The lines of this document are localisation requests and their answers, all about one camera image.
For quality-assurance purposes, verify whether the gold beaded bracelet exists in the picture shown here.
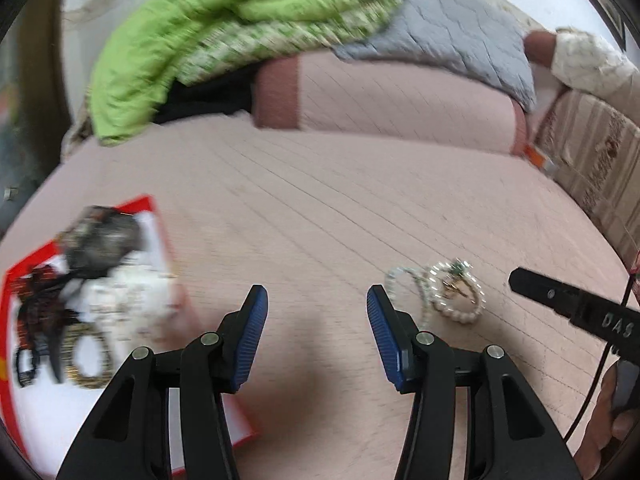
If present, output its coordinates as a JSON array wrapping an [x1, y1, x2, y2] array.
[[67, 323, 115, 390]]

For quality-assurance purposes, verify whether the pink bolster pillow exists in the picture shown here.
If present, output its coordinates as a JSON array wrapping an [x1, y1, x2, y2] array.
[[252, 51, 527, 156]]

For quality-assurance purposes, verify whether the small gold earring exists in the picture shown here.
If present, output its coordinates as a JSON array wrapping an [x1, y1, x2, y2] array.
[[442, 278, 476, 304]]

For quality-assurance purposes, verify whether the white patterned cloth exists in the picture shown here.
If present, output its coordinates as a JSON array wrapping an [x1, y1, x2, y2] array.
[[550, 27, 639, 101]]

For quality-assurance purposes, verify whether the grey brown scrunchie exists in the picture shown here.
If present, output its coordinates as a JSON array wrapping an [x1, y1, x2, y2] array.
[[56, 206, 143, 278]]

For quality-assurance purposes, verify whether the white pearl necklace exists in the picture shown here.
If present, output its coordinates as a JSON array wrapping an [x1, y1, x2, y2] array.
[[384, 258, 487, 331]]

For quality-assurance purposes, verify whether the red dotted scrunchie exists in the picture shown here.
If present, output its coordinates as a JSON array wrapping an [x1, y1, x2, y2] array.
[[11, 264, 66, 350]]

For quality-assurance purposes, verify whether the black cable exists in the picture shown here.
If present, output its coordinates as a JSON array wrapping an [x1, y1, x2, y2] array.
[[562, 263, 639, 443]]

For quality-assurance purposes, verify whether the pink quilted mattress cover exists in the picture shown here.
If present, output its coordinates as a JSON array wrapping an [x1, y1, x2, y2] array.
[[1, 117, 627, 479]]

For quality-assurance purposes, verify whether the white cherry print scrunchie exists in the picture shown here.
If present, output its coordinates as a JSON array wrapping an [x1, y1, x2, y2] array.
[[80, 258, 181, 344]]

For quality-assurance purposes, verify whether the orange white small box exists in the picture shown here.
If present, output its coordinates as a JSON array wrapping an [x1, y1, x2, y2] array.
[[524, 144, 558, 178]]

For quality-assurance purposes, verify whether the green quilt blanket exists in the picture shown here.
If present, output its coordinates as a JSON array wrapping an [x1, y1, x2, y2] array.
[[88, 0, 402, 145]]

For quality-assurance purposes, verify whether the red white tray box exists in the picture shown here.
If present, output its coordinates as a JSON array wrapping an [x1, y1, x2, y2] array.
[[1, 195, 255, 479]]

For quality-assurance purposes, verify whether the person right hand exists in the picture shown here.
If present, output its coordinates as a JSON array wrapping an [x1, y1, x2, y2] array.
[[574, 360, 639, 479]]

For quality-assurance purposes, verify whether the black fuzzy hair tie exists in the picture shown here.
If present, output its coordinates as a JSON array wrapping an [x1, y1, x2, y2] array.
[[14, 346, 42, 388]]

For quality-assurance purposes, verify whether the striped floral headboard cushion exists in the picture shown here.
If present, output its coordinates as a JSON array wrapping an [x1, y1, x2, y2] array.
[[533, 90, 639, 266]]

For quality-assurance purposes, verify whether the black hair claw clip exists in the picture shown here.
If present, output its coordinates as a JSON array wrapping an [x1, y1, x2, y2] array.
[[14, 264, 79, 387]]

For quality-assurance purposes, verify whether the grey quilted pillow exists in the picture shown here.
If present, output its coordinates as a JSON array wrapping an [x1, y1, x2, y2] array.
[[333, 0, 537, 113]]

